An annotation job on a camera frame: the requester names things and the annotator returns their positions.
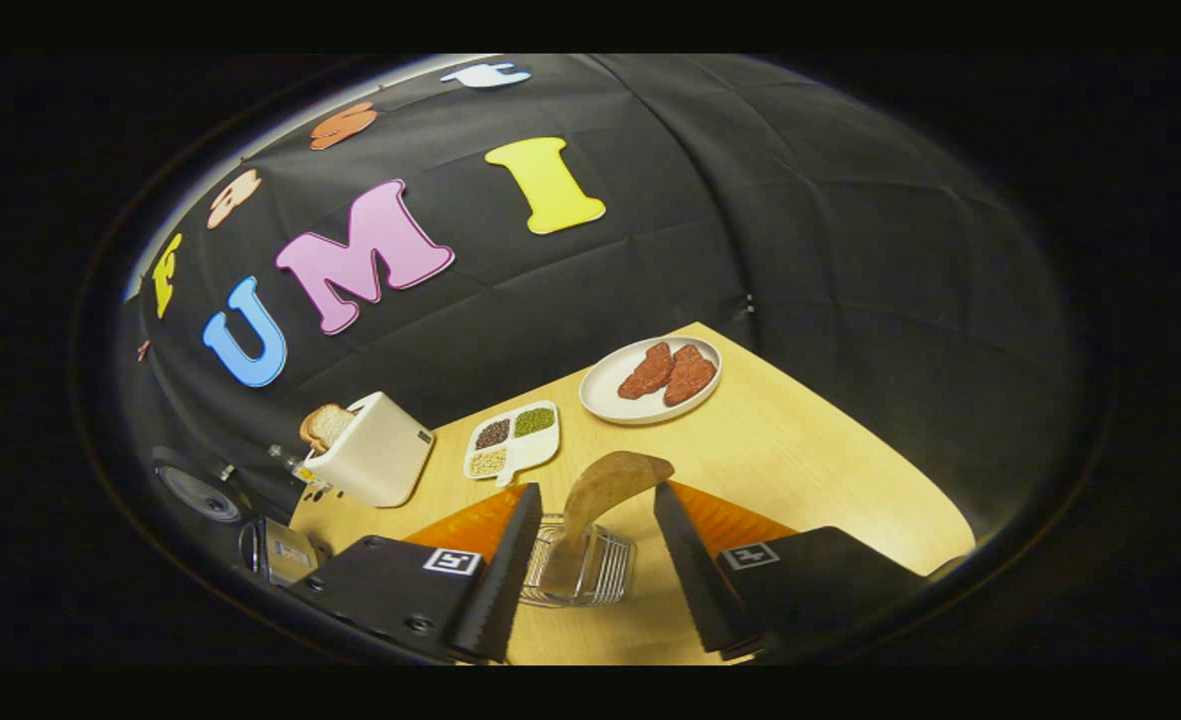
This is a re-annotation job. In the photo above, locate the toasted bread slice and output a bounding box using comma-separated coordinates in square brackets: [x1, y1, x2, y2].
[299, 404, 354, 456]

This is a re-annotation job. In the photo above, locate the metal wire chopstick holder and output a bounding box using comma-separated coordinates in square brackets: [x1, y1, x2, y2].
[520, 514, 638, 609]

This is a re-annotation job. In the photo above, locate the dark grey rice cooker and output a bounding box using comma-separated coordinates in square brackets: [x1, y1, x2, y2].
[150, 445, 333, 589]

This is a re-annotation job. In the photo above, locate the black backdrop cloth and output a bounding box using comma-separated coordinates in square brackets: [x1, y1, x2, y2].
[115, 55, 1081, 541]

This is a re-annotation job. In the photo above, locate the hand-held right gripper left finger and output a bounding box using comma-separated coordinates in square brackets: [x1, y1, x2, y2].
[285, 483, 543, 664]

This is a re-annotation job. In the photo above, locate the white round plate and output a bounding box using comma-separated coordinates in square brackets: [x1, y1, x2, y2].
[578, 335, 723, 426]

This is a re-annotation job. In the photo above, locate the white toaster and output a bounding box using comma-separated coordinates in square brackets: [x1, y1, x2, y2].
[302, 391, 436, 509]

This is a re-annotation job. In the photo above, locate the white divided bean dish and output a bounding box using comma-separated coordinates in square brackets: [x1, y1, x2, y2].
[463, 400, 561, 488]

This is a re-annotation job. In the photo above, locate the small glass bottle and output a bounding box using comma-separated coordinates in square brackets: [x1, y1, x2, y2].
[268, 444, 316, 486]

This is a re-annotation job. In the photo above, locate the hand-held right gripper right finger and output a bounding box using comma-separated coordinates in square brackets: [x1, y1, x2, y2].
[653, 480, 931, 661]

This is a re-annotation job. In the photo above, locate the red meat slice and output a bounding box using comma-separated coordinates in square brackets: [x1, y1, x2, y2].
[664, 344, 718, 407]
[617, 341, 675, 401]

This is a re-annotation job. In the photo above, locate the wooden spoon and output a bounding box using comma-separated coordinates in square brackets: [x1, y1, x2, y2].
[555, 451, 675, 591]

